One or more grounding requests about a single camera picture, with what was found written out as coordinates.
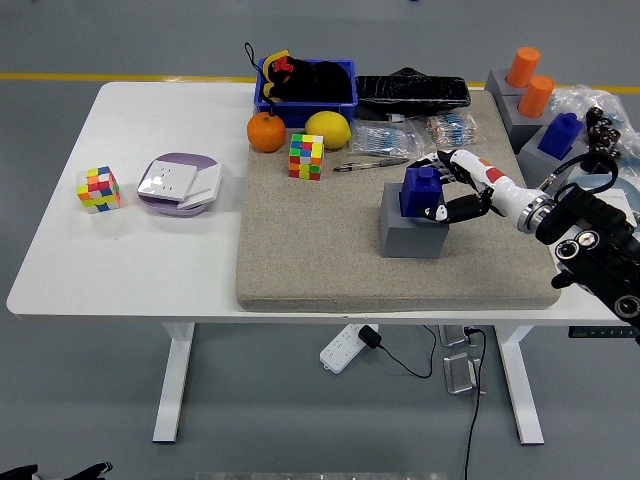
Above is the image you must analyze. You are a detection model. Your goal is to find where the white socket panel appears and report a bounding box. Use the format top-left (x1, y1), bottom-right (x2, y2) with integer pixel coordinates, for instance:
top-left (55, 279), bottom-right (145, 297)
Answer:
top-left (136, 159), bottom-right (198, 203)

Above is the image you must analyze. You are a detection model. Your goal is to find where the blue square seal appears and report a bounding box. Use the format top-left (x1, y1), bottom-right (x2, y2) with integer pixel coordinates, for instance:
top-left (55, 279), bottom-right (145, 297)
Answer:
top-left (399, 166), bottom-right (446, 219)
top-left (536, 113), bottom-right (584, 162)

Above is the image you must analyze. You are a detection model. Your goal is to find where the clear plastic bag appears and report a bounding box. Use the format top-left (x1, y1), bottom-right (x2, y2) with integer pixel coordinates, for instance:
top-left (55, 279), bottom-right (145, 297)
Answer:
top-left (548, 83), bottom-right (640, 177)

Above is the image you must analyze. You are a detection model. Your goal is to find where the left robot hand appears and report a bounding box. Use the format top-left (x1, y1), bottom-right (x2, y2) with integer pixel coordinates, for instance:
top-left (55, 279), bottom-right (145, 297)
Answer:
top-left (0, 462), bottom-right (112, 480)

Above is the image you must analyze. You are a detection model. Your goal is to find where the black adapter with cord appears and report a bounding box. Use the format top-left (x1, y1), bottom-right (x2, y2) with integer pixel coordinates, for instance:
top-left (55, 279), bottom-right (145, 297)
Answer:
top-left (359, 324), bottom-right (439, 380)

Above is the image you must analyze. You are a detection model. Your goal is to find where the clear bag of resistors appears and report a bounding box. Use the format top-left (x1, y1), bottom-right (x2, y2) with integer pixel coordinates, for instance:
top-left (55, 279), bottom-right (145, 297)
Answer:
top-left (420, 112), bottom-right (485, 150)
top-left (347, 119), bottom-right (429, 161)

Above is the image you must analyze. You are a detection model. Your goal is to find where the light blue plate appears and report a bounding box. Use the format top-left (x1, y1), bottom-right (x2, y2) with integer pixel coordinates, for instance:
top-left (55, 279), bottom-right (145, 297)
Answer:
top-left (569, 169), bottom-right (640, 201)

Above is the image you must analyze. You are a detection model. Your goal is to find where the grey-brown mat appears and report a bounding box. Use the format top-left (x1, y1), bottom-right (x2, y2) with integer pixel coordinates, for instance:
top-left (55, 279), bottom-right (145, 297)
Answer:
top-left (234, 89), bottom-right (562, 314)

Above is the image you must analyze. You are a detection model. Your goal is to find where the grey cube seal holder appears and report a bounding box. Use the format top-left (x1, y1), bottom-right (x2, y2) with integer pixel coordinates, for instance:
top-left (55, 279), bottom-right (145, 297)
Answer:
top-left (517, 130), bottom-right (587, 192)
top-left (378, 182), bottom-right (450, 260)
top-left (483, 68), bottom-right (524, 101)
top-left (500, 89), bottom-right (562, 155)

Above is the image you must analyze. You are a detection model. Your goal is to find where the white table leg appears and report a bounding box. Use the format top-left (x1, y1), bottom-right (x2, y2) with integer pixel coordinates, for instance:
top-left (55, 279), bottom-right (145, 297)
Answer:
top-left (494, 325), bottom-right (546, 446)
top-left (152, 322), bottom-right (197, 444)

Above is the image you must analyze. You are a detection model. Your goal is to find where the orange cylinder seal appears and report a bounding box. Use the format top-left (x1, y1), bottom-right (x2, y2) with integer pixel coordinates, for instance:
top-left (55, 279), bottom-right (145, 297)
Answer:
top-left (517, 75), bottom-right (556, 120)
top-left (506, 47), bottom-right (542, 90)

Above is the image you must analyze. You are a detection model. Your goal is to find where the grey pen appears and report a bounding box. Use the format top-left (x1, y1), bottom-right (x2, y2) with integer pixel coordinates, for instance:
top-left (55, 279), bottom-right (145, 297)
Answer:
top-left (331, 157), bottom-right (410, 174)

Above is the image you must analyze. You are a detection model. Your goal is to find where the purple plate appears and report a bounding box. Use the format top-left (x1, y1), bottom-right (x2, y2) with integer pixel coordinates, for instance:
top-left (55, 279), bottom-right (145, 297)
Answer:
top-left (136, 151), bottom-right (222, 218)

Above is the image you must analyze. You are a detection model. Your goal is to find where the colourful puzzle cube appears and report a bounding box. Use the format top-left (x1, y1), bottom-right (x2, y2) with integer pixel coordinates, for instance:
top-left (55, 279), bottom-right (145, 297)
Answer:
top-left (75, 165), bottom-right (122, 215)
top-left (288, 132), bottom-right (325, 182)

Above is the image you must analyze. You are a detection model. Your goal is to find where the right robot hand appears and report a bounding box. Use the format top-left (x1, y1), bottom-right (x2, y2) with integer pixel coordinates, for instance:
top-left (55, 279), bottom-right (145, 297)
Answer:
top-left (407, 148), bottom-right (550, 226)

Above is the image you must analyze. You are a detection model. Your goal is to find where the black power cable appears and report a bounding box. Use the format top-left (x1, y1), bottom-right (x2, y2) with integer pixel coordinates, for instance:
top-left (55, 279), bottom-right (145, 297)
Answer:
top-left (462, 327), bottom-right (489, 480)

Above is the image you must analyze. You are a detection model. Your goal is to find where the white switch panel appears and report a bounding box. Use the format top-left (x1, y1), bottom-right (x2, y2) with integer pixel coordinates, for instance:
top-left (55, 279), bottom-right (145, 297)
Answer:
top-left (599, 187), bottom-right (640, 226)
top-left (175, 162), bottom-right (223, 211)

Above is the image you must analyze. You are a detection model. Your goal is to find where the black strap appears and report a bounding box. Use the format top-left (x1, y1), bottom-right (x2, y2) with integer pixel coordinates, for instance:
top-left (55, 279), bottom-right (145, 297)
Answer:
top-left (243, 41), bottom-right (277, 119)

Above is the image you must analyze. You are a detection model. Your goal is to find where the white power strip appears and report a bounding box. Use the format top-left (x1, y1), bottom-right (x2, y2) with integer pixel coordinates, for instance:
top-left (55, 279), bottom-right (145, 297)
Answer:
top-left (319, 323), bottom-right (380, 375)

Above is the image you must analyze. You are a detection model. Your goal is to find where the metal foot bracket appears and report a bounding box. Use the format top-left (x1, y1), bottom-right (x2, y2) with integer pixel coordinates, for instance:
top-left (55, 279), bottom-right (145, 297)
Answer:
top-left (438, 324), bottom-right (472, 349)
top-left (443, 352), bottom-right (484, 397)

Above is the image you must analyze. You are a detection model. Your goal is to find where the orange fruit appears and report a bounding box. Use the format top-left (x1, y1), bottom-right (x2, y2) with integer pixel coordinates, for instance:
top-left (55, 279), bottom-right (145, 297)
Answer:
top-left (246, 111), bottom-right (287, 154)

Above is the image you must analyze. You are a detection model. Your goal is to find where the yellow lemon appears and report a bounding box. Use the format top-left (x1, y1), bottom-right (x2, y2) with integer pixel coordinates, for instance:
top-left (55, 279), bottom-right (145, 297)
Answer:
top-left (303, 110), bottom-right (352, 151)

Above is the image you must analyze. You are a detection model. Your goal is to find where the black table control panel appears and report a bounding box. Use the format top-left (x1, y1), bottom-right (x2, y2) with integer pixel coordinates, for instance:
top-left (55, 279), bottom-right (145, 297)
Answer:
top-left (567, 326), bottom-right (640, 340)

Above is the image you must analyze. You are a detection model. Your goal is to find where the blue plastic bin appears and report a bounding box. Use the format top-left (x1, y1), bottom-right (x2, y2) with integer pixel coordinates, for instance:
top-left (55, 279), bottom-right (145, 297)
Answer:
top-left (253, 58), bottom-right (359, 130)

